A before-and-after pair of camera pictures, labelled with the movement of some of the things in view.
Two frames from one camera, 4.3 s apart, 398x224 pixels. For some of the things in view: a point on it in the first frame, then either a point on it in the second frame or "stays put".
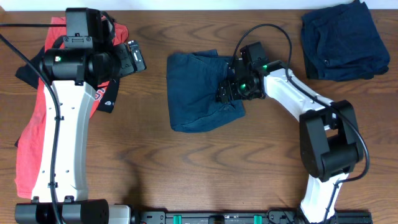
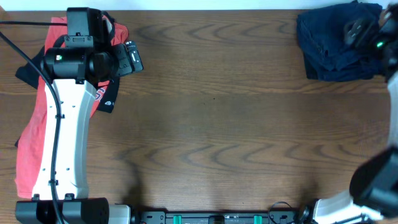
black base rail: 273,216 stays put
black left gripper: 129,66 stays put
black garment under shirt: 31,72 stays put
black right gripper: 222,88 to 366,40
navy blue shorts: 193,79 to 326,55
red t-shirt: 32,122 stays put
